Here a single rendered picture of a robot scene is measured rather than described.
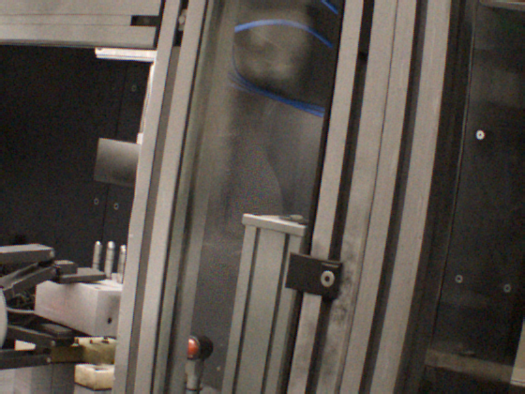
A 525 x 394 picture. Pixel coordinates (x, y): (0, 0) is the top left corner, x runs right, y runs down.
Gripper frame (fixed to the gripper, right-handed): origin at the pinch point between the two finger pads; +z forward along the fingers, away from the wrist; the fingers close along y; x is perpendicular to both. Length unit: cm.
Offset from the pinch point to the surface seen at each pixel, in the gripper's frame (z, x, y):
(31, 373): -3.1, 3.5, -8.8
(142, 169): -12.0, -19.3, 16.4
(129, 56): 5.2, 0.2, 25.6
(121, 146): 5.9, 0.6, 16.0
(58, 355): 1.1, 3.4, -6.9
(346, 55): -11.3, -37.0, 27.0
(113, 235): 30.0, 23.7, 1.5
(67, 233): 29.9, 33.2, 0.2
